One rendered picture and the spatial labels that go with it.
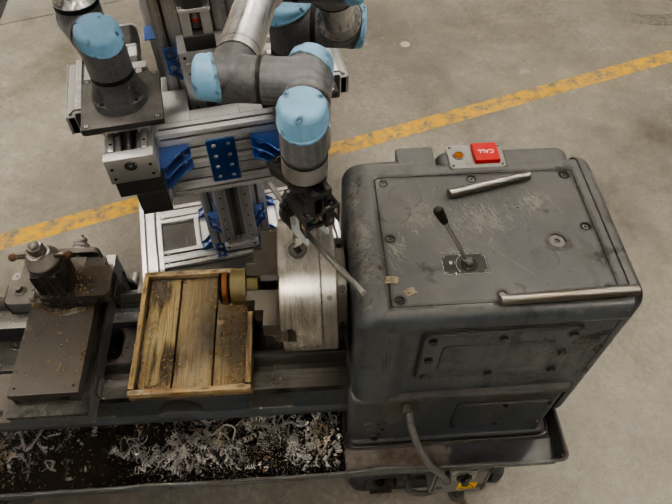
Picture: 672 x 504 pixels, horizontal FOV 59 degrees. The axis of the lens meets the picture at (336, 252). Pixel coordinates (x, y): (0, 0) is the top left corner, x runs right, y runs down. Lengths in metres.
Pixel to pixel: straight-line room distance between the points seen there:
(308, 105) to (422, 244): 0.52
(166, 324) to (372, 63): 2.57
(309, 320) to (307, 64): 0.57
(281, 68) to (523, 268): 0.65
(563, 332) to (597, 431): 1.28
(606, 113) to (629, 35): 0.82
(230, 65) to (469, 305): 0.64
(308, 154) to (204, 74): 0.21
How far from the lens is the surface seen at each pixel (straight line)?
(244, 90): 0.97
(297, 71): 0.95
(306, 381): 1.54
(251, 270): 1.41
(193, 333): 1.62
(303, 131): 0.87
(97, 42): 1.69
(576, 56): 4.17
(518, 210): 1.39
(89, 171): 3.41
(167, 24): 1.87
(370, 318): 1.19
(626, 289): 1.32
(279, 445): 1.77
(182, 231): 2.71
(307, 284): 1.27
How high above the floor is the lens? 2.27
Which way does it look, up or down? 54 degrees down
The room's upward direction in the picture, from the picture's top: straight up
